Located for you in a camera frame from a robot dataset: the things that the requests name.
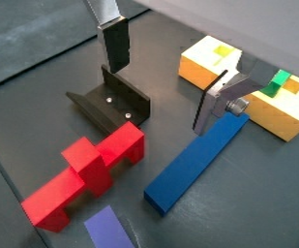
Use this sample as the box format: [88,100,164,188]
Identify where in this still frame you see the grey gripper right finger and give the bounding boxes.
[192,70,264,136]

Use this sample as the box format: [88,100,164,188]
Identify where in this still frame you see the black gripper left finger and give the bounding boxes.
[84,0,129,74]

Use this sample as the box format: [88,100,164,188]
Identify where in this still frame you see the blue block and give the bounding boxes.
[144,113,248,216]

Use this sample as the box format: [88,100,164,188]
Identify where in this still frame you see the yellow slotted board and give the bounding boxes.
[178,36,299,141]

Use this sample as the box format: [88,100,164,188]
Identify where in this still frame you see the green flat block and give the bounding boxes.
[260,70,290,98]

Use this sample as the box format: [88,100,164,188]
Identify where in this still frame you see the red cross-shaped block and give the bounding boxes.
[21,122,145,233]

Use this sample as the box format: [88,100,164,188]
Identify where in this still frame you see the purple cross-shaped block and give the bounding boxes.
[84,206,134,248]

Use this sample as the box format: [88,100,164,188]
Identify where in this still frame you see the black angle bracket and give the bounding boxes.
[65,65,149,135]

